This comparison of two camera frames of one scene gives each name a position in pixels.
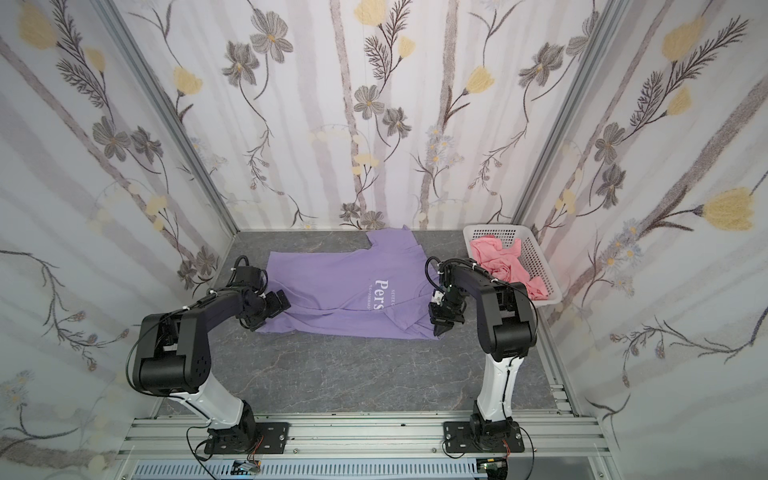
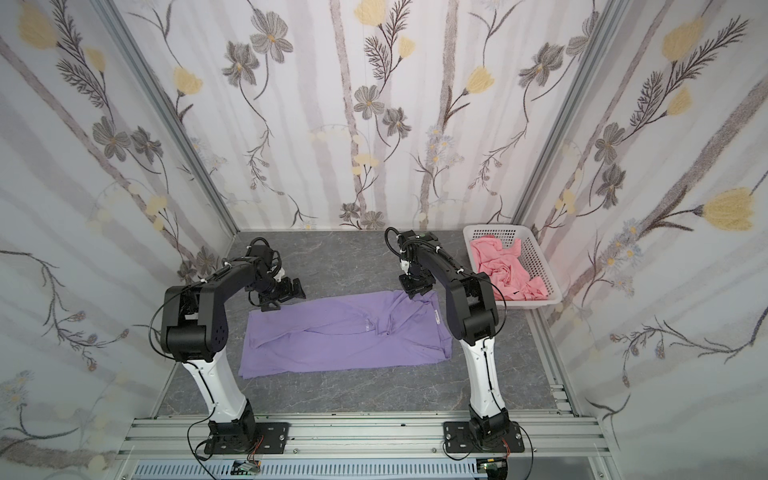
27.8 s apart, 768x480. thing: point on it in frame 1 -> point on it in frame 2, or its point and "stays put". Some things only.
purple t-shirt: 383,290 -> 377,328
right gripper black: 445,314 -> 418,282
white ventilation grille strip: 376,469 stays put
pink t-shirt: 504,264 stays put
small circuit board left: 244,467 stays put
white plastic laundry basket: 511,254 stays put
